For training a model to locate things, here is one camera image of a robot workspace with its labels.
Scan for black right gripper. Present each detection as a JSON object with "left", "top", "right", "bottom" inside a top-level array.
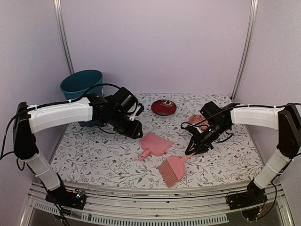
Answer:
[{"left": 185, "top": 121, "right": 229, "bottom": 157}]

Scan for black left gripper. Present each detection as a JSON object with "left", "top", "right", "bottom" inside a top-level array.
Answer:
[{"left": 108, "top": 109, "right": 143, "bottom": 139}]

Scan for pink plastic hand brush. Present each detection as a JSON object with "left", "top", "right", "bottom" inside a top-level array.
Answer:
[{"left": 158, "top": 154, "right": 193, "bottom": 188}]

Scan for pink plastic dustpan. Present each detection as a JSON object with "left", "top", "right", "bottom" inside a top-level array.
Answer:
[{"left": 138, "top": 131, "right": 173, "bottom": 161}]

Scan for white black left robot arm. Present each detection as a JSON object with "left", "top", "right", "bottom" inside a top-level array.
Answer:
[{"left": 13, "top": 94, "right": 143, "bottom": 204}]

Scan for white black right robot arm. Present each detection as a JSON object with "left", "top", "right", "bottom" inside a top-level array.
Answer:
[{"left": 184, "top": 102, "right": 301, "bottom": 205}]

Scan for pink patterned small bowl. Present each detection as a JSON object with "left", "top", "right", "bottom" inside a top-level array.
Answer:
[{"left": 188, "top": 114, "right": 208, "bottom": 127}]

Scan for red floral round plate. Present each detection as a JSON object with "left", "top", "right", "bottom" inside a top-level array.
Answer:
[{"left": 151, "top": 99, "right": 177, "bottom": 116}]

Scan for teal plastic waste bin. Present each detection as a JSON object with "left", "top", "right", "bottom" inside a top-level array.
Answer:
[{"left": 60, "top": 69, "right": 105, "bottom": 127}]

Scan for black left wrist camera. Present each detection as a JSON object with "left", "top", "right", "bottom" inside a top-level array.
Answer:
[{"left": 113, "top": 87, "right": 138, "bottom": 115}]

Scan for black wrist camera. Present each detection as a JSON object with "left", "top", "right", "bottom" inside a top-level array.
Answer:
[
  {"left": 113, "top": 87, "right": 138, "bottom": 115},
  {"left": 200, "top": 101, "right": 221, "bottom": 119}
]

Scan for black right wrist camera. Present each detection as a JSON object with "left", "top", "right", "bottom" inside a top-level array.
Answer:
[{"left": 200, "top": 101, "right": 221, "bottom": 119}]

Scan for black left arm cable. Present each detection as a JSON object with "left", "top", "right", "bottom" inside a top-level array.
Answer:
[{"left": 0, "top": 82, "right": 123, "bottom": 161}]

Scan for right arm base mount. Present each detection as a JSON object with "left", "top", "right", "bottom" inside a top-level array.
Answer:
[{"left": 225, "top": 180, "right": 268, "bottom": 221}]

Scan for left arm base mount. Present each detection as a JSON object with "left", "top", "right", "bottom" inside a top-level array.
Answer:
[{"left": 45, "top": 185, "right": 87, "bottom": 210}]

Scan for left aluminium frame post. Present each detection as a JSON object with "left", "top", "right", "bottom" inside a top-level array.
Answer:
[{"left": 53, "top": 0, "right": 74, "bottom": 74}]

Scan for aluminium frame post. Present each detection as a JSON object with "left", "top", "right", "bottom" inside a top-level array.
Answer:
[
  {"left": 230, "top": 0, "right": 259, "bottom": 101},
  {"left": 53, "top": 0, "right": 74, "bottom": 74}
]

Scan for right aluminium frame post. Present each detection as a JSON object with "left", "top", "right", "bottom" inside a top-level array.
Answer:
[{"left": 230, "top": 0, "right": 259, "bottom": 101}]

